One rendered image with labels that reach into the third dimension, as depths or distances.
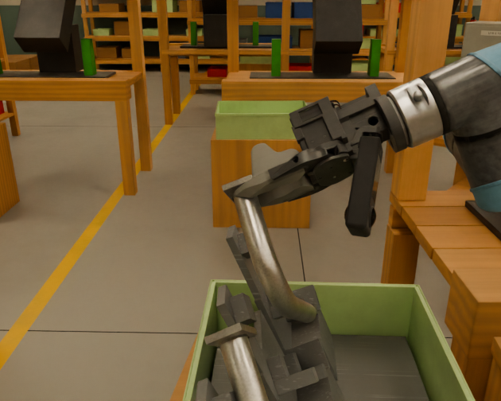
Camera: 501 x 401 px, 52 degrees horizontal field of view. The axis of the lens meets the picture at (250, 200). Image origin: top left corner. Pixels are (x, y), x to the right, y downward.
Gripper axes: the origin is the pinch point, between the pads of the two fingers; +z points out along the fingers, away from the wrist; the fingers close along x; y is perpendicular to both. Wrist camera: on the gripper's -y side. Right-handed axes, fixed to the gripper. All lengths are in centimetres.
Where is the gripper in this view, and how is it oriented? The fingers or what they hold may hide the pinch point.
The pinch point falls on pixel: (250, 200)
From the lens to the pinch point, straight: 64.3
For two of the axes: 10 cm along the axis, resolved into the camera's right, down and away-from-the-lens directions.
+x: -2.9, -3.3, -9.0
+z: -9.1, 3.9, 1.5
